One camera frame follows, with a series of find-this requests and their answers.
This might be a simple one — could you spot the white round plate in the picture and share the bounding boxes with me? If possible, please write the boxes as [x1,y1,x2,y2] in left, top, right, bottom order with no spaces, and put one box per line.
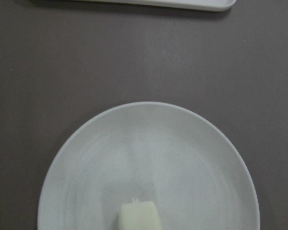
[37,102,260,230]

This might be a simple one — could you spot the cream rabbit tray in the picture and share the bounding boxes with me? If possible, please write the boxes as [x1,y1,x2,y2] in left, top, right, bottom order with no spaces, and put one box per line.
[88,0,236,12]

